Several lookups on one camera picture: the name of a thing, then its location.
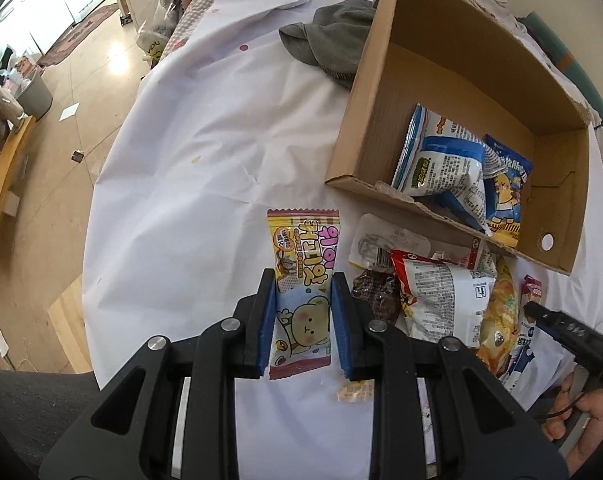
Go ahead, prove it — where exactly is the red and white snack bag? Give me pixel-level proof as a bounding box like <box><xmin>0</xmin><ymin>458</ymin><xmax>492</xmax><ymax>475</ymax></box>
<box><xmin>390</xmin><ymin>247</ymin><xmax>498</xmax><ymax>343</ymax></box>

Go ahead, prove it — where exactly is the clear plastic packet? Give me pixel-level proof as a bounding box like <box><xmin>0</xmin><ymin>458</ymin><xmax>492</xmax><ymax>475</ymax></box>
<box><xmin>349</xmin><ymin>213</ymin><xmax>432</xmax><ymax>273</ymax></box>

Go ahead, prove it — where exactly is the blue cartoon snack packet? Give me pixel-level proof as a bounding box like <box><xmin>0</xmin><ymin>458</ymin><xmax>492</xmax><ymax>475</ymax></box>
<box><xmin>481</xmin><ymin>134</ymin><xmax>535</xmax><ymax>248</ymax></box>

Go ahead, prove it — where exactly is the white and blue flat packet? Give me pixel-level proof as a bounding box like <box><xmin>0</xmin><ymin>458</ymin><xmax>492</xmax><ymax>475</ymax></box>
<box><xmin>499</xmin><ymin>310</ymin><xmax>562</xmax><ymax>396</ymax></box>

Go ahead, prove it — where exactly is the clear plastic bag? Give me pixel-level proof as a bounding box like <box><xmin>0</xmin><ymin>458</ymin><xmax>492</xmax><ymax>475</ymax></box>
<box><xmin>136</xmin><ymin>0</ymin><xmax>182</xmax><ymax>68</ymax></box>

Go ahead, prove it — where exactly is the grey trash bin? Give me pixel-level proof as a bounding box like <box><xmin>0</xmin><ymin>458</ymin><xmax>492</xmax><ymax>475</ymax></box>
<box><xmin>16</xmin><ymin>67</ymin><xmax>54</xmax><ymax>118</ymax></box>

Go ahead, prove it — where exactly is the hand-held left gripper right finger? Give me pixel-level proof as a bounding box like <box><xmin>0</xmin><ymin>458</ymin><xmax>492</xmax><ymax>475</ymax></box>
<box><xmin>330</xmin><ymin>272</ymin><xmax>569</xmax><ymax>480</ymax></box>

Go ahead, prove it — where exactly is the patterned floor rug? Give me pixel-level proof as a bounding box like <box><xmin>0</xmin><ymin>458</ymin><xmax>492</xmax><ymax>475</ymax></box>
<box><xmin>37</xmin><ymin>2</ymin><xmax>119</xmax><ymax>68</ymax></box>

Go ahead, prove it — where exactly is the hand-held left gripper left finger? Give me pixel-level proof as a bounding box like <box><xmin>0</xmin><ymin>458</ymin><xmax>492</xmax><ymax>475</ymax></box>
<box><xmin>38</xmin><ymin>267</ymin><xmax>277</xmax><ymax>480</ymax></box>

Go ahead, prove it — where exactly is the dark cloth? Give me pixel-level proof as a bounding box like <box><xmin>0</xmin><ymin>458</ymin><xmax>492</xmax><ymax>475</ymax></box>
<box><xmin>0</xmin><ymin>365</ymin><xmax>102</xmax><ymax>480</ymax></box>

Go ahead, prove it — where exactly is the white and blue snack bag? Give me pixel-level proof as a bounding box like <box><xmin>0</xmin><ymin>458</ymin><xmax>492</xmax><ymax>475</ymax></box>
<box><xmin>391</xmin><ymin>104</ymin><xmax>492</xmax><ymax>233</ymax></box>

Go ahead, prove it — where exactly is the wooden bench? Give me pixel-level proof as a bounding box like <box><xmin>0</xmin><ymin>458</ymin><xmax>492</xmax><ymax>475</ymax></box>
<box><xmin>0</xmin><ymin>115</ymin><xmax>37</xmax><ymax>281</ymax></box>

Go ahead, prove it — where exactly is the white cabinet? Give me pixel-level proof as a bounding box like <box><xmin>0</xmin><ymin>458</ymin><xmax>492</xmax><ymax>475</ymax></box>
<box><xmin>0</xmin><ymin>0</ymin><xmax>82</xmax><ymax>56</ymax></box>

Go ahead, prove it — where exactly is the wooden board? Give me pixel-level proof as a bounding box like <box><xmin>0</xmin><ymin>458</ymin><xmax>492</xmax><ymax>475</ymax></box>
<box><xmin>48</xmin><ymin>277</ymin><xmax>94</xmax><ymax>375</ymax></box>

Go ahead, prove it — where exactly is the grey cloth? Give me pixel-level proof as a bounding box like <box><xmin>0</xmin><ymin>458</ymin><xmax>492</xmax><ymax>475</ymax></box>
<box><xmin>278</xmin><ymin>0</ymin><xmax>377</xmax><ymax>90</ymax></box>

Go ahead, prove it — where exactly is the dark brown candy packet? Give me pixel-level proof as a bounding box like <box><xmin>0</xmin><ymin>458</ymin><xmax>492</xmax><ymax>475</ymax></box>
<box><xmin>351</xmin><ymin>269</ymin><xmax>402</xmax><ymax>323</ymax></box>

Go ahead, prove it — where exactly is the small pink packet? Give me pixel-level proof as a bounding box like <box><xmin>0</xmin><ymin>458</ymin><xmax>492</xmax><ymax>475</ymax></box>
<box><xmin>520</xmin><ymin>275</ymin><xmax>543</xmax><ymax>326</ymax></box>

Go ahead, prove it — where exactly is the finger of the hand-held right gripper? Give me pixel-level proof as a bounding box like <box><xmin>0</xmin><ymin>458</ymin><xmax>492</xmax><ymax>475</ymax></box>
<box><xmin>524</xmin><ymin>301</ymin><xmax>595</xmax><ymax>356</ymax></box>

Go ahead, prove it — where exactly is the cardboard box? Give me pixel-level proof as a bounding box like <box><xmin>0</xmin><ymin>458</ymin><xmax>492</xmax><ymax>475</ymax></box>
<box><xmin>324</xmin><ymin>0</ymin><xmax>593</xmax><ymax>276</ymax></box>

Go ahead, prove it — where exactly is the teal rolled mat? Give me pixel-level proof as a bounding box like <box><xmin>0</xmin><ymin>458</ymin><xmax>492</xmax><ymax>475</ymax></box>
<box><xmin>524</xmin><ymin>10</ymin><xmax>603</xmax><ymax>143</ymax></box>

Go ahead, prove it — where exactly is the yellow bear snack packet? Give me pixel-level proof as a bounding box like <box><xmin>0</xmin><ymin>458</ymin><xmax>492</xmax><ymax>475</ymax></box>
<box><xmin>267</xmin><ymin>208</ymin><xmax>343</xmax><ymax>380</ymax></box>

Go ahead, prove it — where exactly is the yellow chips bag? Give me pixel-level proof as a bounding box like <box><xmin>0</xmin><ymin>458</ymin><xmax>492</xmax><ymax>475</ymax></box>
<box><xmin>474</xmin><ymin>256</ymin><xmax>522</xmax><ymax>376</ymax></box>

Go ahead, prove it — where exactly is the person's right hand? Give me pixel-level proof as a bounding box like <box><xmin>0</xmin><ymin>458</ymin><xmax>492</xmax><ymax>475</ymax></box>
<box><xmin>542</xmin><ymin>370</ymin><xmax>603</xmax><ymax>476</ymax></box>

